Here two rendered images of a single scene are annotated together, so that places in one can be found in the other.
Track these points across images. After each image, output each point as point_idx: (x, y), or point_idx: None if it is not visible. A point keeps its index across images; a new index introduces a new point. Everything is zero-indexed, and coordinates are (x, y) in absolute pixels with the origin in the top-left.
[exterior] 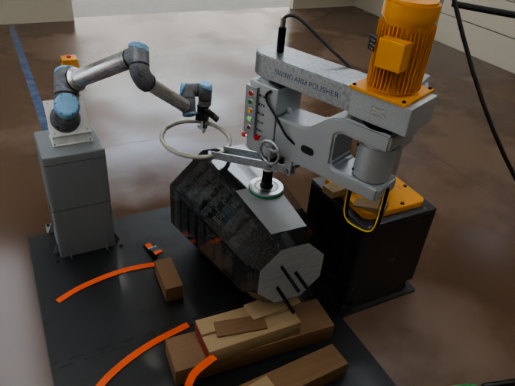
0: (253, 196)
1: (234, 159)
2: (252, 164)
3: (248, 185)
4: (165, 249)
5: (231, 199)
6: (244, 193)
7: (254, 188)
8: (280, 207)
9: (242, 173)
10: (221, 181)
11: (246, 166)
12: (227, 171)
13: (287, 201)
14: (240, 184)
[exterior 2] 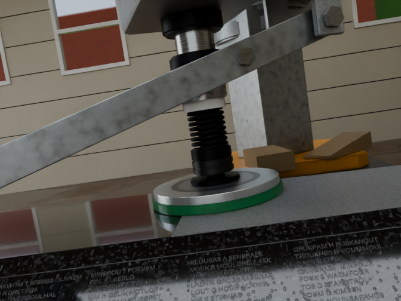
0: (245, 209)
1: (65, 137)
2: (166, 98)
3: (176, 207)
4: None
5: (198, 275)
6: (210, 221)
7: (217, 190)
8: (343, 180)
9: (80, 222)
10: (44, 280)
11: (55, 217)
12: (18, 245)
13: (309, 176)
14: (143, 227)
